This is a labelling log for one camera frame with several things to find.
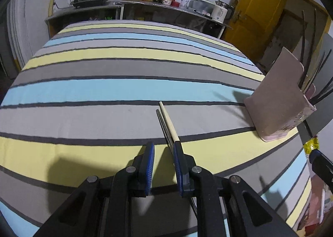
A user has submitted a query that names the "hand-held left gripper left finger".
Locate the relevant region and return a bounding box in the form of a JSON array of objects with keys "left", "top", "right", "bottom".
[{"left": 34, "top": 141, "right": 156, "bottom": 237}]

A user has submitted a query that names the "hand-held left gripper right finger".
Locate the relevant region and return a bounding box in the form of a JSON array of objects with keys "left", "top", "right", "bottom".
[{"left": 172, "top": 141, "right": 298, "bottom": 237}]

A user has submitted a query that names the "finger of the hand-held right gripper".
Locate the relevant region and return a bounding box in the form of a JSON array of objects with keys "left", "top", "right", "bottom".
[{"left": 308, "top": 149, "right": 333, "bottom": 189}]

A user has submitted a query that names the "metal chopstick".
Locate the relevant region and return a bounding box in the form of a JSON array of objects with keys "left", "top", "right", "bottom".
[{"left": 156, "top": 109, "right": 199, "bottom": 215}]

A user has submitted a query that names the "cream chopstick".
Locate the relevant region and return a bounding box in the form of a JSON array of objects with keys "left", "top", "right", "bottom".
[{"left": 159, "top": 101, "right": 180, "bottom": 144}]

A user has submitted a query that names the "thin black chopstick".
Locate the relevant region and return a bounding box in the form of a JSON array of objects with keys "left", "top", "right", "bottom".
[{"left": 312, "top": 79, "right": 333, "bottom": 101}]

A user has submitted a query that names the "pink utensil basket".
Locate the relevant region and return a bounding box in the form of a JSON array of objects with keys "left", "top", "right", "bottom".
[{"left": 243, "top": 47, "right": 317, "bottom": 143}]

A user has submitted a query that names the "yellow patterned tag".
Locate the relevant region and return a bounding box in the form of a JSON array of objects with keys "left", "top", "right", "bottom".
[{"left": 303, "top": 137, "right": 319, "bottom": 155}]

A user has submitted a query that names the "striped tablecloth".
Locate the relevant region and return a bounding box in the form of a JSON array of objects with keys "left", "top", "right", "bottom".
[{"left": 0, "top": 20, "right": 313, "bottom": 237}]

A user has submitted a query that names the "long black chopstick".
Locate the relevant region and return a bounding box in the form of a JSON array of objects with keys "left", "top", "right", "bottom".
[
  {"left": 299, "top": 9, "right": 317, "bottom": 87},
  {"left": 300, "top": 10, "right": 306, "bottom": 65}
]

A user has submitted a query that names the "long metal counter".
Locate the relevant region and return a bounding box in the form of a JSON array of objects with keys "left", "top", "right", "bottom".
[{"left": 112, "top": 0, "right": 234, "bottom": 40}]

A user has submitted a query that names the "white kitchen appliance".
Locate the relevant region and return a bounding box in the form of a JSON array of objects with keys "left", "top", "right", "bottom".
[{"left": 191, "top": 0, "right": 217, "bottom": 17}]

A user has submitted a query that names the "low metal counter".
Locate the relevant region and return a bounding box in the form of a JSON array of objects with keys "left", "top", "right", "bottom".
[{"left": 45, "top": 5, "right": 123, "bottom": 40}]

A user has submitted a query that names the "yellow door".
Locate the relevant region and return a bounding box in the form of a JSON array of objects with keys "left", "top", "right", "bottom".
[{"left": 223, "top": 0, "right": 290, "bottom": 61}]

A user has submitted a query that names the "gas stove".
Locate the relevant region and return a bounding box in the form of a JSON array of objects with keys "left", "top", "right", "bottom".
[{"left": 70, "top": 0, "right": 112, "bottom": 9}]

